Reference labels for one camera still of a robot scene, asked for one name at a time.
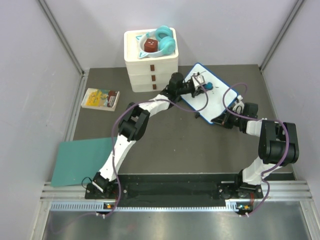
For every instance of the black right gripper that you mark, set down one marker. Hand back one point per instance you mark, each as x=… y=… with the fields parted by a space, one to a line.
x=223 y=119

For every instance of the blue heart-shaped eraser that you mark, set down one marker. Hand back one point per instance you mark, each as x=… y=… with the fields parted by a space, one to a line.
x=208 y=86

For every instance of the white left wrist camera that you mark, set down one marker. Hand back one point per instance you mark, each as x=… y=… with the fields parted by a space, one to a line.
x=197 y=79

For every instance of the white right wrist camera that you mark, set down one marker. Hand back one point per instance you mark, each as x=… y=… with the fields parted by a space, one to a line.
x=239 y=103

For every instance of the aluminium front rail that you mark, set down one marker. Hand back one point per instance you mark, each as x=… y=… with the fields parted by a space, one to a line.
x=280 y=191

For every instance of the teal cat-ear headphones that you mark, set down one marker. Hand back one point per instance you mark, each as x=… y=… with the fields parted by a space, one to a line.
x=166 y=44

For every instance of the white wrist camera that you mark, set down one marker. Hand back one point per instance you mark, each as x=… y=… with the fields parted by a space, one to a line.
x=239 y=103
x=197 y=79

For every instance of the teal green mat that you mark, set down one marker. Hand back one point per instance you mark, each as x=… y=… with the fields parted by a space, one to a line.
x=79 y=160

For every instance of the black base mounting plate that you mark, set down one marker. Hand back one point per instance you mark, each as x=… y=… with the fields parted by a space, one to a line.
x=213 y=185

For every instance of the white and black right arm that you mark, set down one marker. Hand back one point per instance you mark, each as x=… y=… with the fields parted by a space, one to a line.
x=278 y=147

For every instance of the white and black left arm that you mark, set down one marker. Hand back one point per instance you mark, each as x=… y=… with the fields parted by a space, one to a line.
x=132 y=125

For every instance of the white stacked drawer box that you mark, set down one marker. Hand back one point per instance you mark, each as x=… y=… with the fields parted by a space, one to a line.
x=148 y=74

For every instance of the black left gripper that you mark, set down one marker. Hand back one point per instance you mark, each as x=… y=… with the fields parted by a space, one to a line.
x=197 y=91

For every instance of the yellow illustrated book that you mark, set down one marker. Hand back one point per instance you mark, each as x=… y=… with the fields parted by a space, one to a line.
x=100 y=99

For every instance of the blue-framed whiteboard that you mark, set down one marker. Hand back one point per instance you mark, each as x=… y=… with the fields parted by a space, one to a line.
x=217 y=97

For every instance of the dark red cube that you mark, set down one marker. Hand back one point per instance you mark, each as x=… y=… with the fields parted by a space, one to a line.
x=150 y=45

